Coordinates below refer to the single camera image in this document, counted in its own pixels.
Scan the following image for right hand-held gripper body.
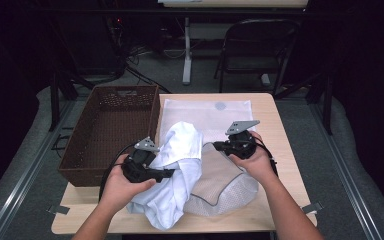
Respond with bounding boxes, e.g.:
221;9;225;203
224;119;261;160

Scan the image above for aluminium floor rail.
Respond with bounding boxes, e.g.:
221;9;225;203
0;99;76;240
308;99;383;240

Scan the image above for hand-held gripper cable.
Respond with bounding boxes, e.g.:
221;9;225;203
98;142;138;203
254;134;279;178

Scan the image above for black floor cables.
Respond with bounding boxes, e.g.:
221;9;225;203
124;46;173;94

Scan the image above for right hand-held gripper cable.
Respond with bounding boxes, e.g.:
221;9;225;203
254;134;279;178

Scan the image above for grey metal table clip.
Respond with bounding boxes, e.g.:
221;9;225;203
46;204;71;216
301;201;324;215

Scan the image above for white desk leg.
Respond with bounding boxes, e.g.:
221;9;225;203
182;16;193;86

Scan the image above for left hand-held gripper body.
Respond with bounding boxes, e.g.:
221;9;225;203
121;136;161;184

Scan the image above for brown woven basket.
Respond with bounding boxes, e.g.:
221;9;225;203
58;84;161;188

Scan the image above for white shirt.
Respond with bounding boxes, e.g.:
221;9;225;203
126;120;204;231

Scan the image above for person's right hand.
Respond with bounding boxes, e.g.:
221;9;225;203
228;130;278;186

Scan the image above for black metal stand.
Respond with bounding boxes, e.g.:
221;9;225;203
274;71;334;136
48;71;94;133

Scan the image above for black folding chair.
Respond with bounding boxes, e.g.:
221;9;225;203
213;18;302;96

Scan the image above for left hand-held gripper cable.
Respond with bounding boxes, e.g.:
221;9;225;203
98;142;138;203

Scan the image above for person's left hand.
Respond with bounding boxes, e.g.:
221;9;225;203
99;153;157;214

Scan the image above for white mesh laundry bag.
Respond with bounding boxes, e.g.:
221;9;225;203
159;98;260;217

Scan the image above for dark computer cabinet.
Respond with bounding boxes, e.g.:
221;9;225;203
63;13;127;76

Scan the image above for white desk top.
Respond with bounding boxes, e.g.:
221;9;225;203
157;0;310;9

